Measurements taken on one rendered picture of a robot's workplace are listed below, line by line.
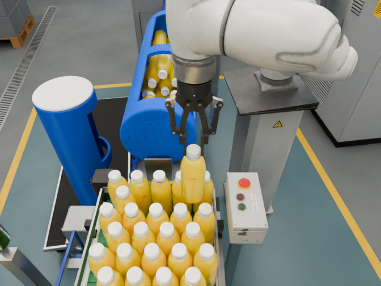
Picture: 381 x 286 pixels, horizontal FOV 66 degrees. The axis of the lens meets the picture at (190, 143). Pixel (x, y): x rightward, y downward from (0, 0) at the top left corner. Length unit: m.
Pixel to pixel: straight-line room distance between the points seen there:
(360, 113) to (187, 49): 2.22
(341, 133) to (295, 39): 2.29
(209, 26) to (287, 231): 1.84
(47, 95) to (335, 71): 1.28
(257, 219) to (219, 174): 1.52
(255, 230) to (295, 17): 0.60
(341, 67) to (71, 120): 1.19
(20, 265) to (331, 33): 0.91
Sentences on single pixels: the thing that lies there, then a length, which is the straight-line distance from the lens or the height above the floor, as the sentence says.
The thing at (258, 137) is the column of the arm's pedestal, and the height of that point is 0.79.
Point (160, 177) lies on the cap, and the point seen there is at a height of 1.10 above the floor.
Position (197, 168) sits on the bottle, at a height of 1.24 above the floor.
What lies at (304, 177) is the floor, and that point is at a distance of 2.52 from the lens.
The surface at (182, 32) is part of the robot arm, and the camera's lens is 0.53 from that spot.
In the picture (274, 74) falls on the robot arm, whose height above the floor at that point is 1.11.
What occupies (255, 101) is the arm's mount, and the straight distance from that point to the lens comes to 1.41.
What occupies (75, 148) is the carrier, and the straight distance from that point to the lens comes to 1.58.
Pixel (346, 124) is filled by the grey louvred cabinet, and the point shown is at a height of 0.28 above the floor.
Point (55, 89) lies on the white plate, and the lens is 1.57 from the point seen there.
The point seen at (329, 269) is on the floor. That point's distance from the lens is 2.17.
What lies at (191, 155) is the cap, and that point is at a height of 1.29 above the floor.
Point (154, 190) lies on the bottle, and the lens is 0.98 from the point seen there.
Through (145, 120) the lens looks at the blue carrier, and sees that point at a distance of 1.04.
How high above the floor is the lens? 1.85
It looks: 45 degrees down
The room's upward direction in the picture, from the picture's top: straight up
